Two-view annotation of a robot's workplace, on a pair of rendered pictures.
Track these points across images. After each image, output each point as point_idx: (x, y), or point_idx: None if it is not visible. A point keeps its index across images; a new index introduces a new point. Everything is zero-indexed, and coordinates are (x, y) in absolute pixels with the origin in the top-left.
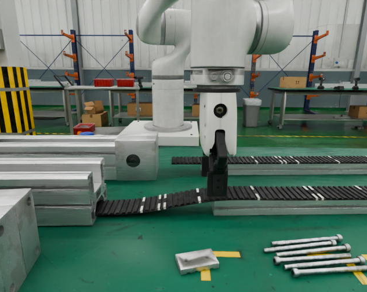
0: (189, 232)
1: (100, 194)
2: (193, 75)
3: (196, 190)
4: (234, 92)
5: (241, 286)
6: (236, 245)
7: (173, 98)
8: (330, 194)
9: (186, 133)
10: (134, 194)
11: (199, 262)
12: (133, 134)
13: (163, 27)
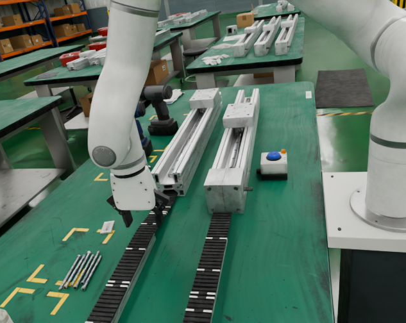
0: (131, 227)
1: (170, 188)
2: None
3: (154, 223)
4: (113, 175)
5: (87, 240)
6: (109, 243)
7: (372, 168)
8: (107, 293)
9: (348, 224)
10: (186, 206)
11: (104, 227)
12: (230, 173)
13: (372, 57)
